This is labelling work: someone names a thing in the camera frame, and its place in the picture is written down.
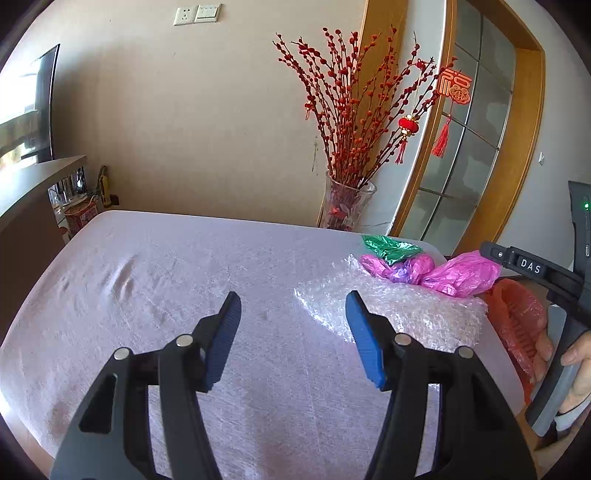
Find wooden glass-pane door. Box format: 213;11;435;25
392;0;547;257

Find purple plastic bag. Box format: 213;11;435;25
390;256;436;285

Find flat screen television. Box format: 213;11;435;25
0;44;61;165

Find clear glass vase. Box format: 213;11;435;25
318;170;378;232

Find large pink plastic bag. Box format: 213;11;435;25
422;250;502;297

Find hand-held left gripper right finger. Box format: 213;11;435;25
345;290;532;480

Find small red lantern ornament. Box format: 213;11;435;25
394;114;420;165

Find red patterned box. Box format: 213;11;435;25
64;202;98;237

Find red tasselled hanging ornament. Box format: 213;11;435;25
431;68;472;159

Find red berry branches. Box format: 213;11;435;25
272;25;458;191

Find green plastic bag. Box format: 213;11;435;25
361;234;424;267

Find person's right hand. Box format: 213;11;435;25
534;319;591;416

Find orange bin liner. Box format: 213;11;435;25
482;278;551;403

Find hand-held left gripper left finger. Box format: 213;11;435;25
50;291;242;480

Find yellow tool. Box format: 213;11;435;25
99;165;114;206

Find small pink plastic bag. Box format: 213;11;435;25
359;254;407;280

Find clear bubble wrap sheet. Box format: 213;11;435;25
293;254;489;354

